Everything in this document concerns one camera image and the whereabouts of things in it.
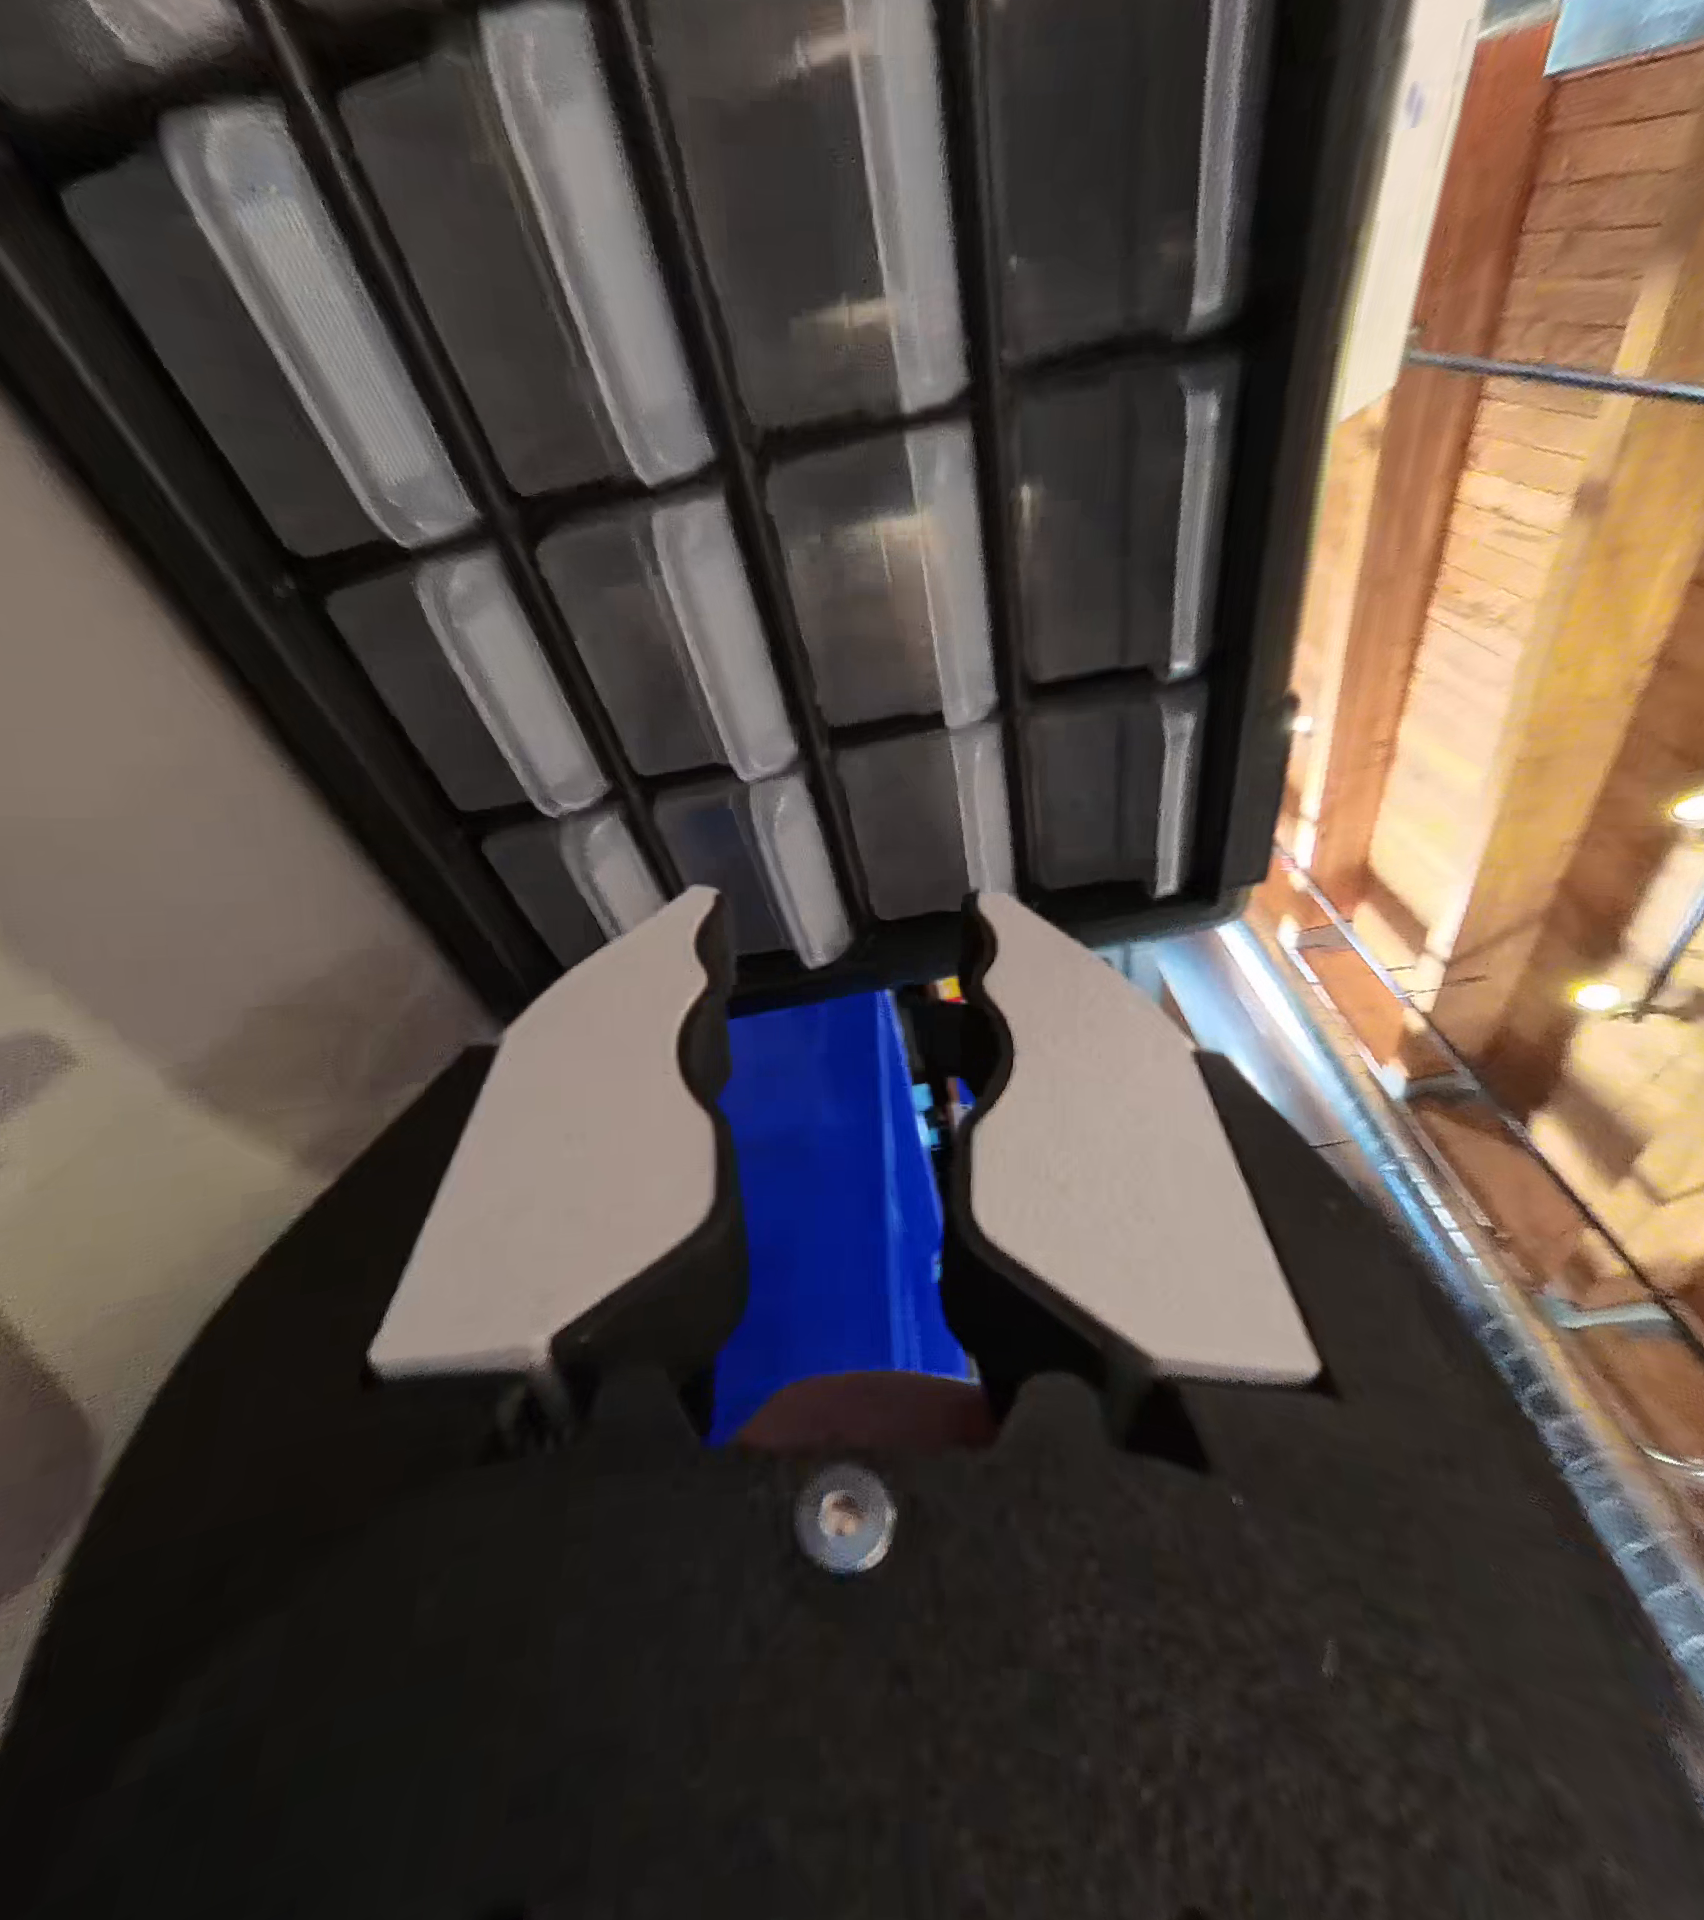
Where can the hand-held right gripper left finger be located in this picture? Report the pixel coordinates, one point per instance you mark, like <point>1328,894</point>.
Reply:
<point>553,1185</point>

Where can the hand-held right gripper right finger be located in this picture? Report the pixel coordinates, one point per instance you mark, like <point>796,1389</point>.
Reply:
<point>1136,1201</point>

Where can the blue plastic bin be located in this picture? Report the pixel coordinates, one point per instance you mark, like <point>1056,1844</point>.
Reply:
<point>823,1201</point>

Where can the black drawer cabinet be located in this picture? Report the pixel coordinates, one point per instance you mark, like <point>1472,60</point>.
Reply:
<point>1302,450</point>

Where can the array of clear drawers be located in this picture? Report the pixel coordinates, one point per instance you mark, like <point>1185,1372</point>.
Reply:
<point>867,571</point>

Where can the thin black ceiling rod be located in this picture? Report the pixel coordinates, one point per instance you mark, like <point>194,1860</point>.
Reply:
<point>1617,383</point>

